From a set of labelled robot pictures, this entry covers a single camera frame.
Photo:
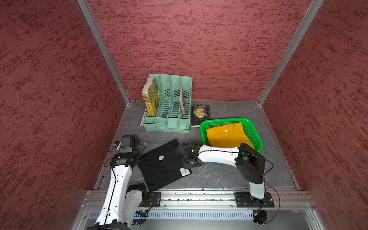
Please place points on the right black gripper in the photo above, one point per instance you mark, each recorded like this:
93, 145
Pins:
186, 166

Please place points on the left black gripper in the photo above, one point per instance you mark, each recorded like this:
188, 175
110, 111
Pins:
140, 147

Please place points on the black t-shirt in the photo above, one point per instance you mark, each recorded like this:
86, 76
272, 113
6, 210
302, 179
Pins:
162, 166

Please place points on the yellow t-shirt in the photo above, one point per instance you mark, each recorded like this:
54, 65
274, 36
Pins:
228, 136

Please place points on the green plastic basket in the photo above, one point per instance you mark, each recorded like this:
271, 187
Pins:
249, 129

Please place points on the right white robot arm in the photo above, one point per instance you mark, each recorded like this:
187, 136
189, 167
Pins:
249, 162

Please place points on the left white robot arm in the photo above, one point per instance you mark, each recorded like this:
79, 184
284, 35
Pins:
122, 200

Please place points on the paper under organizer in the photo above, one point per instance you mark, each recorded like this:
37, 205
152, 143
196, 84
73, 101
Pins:
143, 118

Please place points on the black book with gold cover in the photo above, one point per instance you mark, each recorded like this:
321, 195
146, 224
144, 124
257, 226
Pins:
200, 113

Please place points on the mint green file organizer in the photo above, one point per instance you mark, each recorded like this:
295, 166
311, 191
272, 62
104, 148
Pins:
169, 117

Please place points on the yellow book in organizer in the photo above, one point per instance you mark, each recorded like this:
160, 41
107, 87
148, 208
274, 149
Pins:
150, 96

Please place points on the thin grey book in organizer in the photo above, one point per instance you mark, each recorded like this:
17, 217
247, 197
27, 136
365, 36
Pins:
181, 101

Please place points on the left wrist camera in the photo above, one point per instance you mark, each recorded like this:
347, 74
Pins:
127, 143

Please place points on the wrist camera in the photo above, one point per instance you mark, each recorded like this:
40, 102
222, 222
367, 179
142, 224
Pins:
127, 143
183, 150

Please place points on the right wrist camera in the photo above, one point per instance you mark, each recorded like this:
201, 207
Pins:
183, 150

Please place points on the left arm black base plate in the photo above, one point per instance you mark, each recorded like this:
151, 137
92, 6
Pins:
151, 200

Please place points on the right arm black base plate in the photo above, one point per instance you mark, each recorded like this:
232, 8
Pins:
245, 200

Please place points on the aluminium front rail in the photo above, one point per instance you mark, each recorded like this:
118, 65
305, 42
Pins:
284, 198

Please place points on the left aluminium corner post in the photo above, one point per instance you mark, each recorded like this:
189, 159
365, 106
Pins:
88, 15

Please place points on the aluminium corner post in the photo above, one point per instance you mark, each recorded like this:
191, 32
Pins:
88, 15
296, 39

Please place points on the right aluminium corner post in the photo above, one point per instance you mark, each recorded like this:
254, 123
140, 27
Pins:
296, 39

